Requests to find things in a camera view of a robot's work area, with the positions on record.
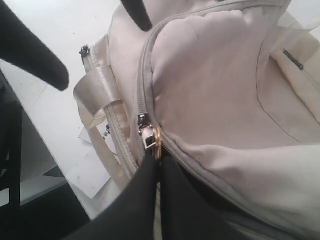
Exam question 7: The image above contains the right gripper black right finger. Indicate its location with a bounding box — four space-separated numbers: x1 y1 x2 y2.
160 156 294 240

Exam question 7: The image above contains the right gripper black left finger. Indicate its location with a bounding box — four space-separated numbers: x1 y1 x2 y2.
69 152 159 240

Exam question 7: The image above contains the cream fabric duffel bag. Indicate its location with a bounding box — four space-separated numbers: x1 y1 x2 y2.
73 0 320 240

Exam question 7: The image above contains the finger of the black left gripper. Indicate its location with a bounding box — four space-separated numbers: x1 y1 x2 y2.
0 3 70 92
121 0 153 32

